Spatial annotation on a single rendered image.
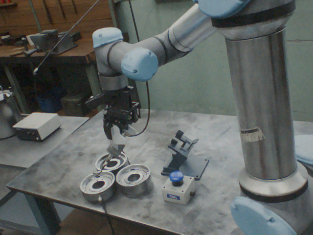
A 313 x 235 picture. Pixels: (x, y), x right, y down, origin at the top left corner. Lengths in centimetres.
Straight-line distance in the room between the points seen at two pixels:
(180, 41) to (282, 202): 42
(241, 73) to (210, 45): 200
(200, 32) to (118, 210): 53
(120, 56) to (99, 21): 202
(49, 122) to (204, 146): 90
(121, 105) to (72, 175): 36
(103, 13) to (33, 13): 77
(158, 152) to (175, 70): 160
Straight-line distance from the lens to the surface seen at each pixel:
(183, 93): 274
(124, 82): 88
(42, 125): 171
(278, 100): 51
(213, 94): 263
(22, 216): 211
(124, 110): 91
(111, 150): 102
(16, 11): 343
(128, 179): 102
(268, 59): 48
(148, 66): 75
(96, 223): 132
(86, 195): 99
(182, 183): 91
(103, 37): 82
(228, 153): 109
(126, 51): 77
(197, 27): 73
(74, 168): 119
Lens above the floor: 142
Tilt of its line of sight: 27 degrees down
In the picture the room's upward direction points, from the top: 11 degrees counter-clockwise
